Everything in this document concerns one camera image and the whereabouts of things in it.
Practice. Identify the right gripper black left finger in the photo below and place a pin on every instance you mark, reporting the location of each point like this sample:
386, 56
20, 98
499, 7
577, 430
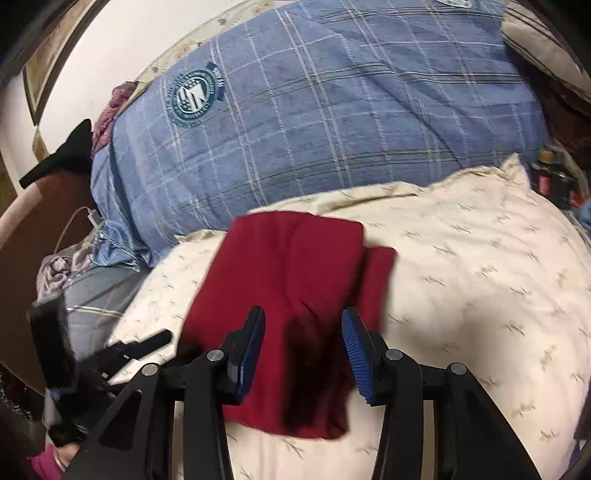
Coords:
133, 438

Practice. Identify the black cloth on headboard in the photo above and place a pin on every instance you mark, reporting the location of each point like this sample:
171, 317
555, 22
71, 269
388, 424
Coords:
73, 156

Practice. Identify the grey striped bed sheet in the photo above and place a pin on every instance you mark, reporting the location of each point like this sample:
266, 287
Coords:
95, 300

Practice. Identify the blue plaid pillow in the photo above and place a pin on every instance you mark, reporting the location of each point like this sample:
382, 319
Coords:
311, 97

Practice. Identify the dark red shirt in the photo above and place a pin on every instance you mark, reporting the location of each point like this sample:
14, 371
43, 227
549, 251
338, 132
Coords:
304, 271

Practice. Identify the dark bottle red label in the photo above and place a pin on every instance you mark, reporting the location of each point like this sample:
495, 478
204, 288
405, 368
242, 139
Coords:
544, 174

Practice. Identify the beige striped pillow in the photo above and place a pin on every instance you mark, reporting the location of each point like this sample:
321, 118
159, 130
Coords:
526, 34

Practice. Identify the dark brown wooden headboard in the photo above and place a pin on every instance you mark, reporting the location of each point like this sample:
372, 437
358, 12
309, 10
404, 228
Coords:
48, 212

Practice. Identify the white phone charger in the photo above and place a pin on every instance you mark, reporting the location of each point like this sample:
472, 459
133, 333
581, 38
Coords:
94, 218

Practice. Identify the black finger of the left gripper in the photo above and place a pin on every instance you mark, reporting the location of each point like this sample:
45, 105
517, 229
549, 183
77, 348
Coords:
134, 348

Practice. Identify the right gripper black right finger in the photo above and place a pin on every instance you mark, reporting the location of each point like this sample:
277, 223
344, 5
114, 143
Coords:
473, 439

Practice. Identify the crumpled grey cloth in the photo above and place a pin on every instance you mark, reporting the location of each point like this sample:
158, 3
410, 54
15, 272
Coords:
58, 269

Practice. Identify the maroon patterned cloth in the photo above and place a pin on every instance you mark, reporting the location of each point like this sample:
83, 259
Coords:
102, 128

